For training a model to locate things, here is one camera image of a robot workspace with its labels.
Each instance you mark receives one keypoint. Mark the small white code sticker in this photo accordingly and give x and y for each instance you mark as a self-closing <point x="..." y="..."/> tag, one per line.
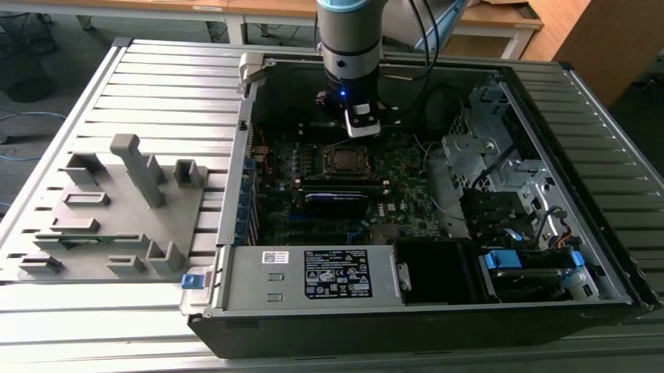
<point x="275" y="257"/>

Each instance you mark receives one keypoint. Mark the green motherboard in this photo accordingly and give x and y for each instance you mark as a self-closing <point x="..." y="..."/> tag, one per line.
<point x="409" y="194"/>

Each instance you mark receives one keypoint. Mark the black CPU socket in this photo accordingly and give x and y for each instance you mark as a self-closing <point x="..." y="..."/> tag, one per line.
<point x="350" y="176"/>

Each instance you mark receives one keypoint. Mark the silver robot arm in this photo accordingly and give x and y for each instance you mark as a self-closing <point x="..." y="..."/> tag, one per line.
<point x="347" y="39"/>

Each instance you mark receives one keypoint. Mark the grey plastic parts rack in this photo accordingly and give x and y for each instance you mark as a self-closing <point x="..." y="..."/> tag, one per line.
<point x="129" y="217"/>

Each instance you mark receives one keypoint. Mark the wooden cabinet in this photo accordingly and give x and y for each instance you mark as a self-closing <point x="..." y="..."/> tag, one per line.
<point x="612" y="39"/>

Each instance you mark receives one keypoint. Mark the brown chipset heatsink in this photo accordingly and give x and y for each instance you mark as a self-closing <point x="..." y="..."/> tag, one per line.
<point x="385" y="234"/>

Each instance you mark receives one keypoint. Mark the blue plastic case clip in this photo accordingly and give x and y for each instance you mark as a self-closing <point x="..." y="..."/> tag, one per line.
<point x="191" y="281"/>

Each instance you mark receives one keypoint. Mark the black graphics card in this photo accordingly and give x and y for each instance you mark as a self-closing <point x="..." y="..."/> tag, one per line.
<point x="334" y="208"/>

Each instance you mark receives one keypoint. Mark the black rating label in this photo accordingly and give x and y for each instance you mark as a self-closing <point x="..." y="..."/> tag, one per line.
<point x="336" y="274"/>

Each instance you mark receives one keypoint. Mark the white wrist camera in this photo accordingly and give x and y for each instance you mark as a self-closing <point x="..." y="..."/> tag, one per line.
<point x="363" y="126"/>

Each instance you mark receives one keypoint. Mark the wooden desk white frame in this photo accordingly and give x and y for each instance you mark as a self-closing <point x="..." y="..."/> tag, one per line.
<point x="155" y="4"/>
<point x="493" y="19"/>

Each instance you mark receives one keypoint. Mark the black round floor object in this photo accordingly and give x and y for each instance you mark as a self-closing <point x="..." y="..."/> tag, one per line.
<point x="28" y="91"/>

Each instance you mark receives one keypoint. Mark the silver metal drive cage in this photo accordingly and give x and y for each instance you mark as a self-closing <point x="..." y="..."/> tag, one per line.
<point x="466" y="145"/>

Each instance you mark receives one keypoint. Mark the hard disk in blue carrier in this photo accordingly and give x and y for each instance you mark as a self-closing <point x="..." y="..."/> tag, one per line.
<point x="499" y="258"/>

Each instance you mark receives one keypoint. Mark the silver power supply unit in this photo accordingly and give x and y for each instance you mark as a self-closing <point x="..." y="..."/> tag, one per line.
<point x="248" y="283"/>

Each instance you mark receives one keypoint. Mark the pale blue teach pendant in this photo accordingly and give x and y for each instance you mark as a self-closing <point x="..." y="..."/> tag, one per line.
<point x="449" y="23"/>

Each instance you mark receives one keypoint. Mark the black RAM slot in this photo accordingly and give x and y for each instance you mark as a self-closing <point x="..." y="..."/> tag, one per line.
<point x="342" y="187"/>
<point x="342" y="180"/>

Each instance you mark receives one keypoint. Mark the silver topped CPU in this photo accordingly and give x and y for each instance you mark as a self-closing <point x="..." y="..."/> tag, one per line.
<point x="347" y="160"/>

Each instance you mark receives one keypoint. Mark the black PC case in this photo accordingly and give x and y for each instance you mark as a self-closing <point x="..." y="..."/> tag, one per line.
<point x="363" y="334"/>

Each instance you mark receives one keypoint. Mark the green RAM stick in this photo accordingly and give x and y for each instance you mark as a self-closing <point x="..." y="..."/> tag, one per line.
<point x="103" y="239"/>

